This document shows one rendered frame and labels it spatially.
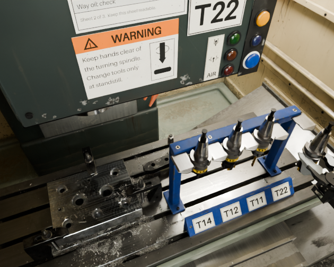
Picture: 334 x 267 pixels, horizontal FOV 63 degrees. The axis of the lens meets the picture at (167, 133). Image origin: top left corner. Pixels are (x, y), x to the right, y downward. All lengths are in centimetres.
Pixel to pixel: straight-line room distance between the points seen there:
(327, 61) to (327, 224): 69
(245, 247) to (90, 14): 103
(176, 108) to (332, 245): 117
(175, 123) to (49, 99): 140
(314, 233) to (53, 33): 123
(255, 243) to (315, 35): 93
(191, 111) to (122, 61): 148
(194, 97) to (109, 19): 163
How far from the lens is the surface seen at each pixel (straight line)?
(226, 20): 48
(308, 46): 146
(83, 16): 39
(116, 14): 40
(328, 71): 141
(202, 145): 75
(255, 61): 56
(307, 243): 136
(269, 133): 88
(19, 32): 40
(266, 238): 127
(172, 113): 186
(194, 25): 45
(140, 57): 44
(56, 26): 40
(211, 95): 203
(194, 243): 102
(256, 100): 168
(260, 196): 110
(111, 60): 43
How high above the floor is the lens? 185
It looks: 47 degrees down
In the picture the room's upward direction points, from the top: straight up
